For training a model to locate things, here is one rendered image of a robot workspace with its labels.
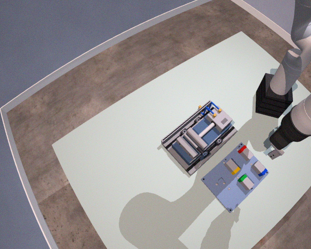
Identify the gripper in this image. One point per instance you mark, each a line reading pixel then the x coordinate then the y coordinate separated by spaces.
pixel 295 127

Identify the pale pink block with red end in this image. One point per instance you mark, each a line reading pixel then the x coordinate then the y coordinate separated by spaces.
pixel 245 153

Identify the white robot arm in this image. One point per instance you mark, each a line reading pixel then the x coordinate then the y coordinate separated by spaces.
pixel 296 60

